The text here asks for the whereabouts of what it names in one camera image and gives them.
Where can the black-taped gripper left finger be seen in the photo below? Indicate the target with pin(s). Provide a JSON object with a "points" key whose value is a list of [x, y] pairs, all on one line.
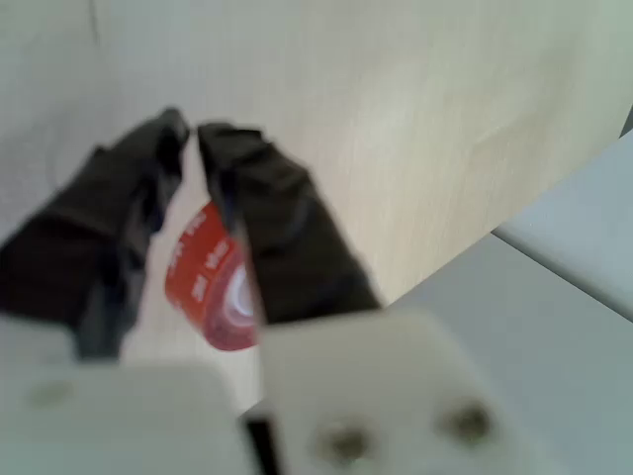
{"points": [[74, 237]]}

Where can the black-taped gripper right finger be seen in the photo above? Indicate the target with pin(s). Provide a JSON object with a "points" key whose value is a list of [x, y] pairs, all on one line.
{"points": [[297, 237]]}

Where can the red tape roll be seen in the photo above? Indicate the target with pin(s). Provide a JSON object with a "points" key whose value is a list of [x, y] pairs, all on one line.
{"points": [[198, 277]]}

